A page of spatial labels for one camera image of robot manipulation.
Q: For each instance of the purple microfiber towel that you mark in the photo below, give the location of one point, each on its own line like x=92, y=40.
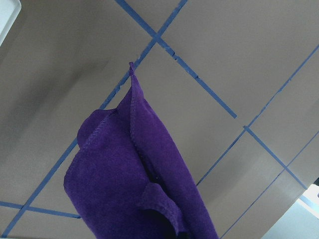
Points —
x=128, y=179

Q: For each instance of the white towel rack base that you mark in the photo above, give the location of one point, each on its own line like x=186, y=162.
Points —
x=9, y=10

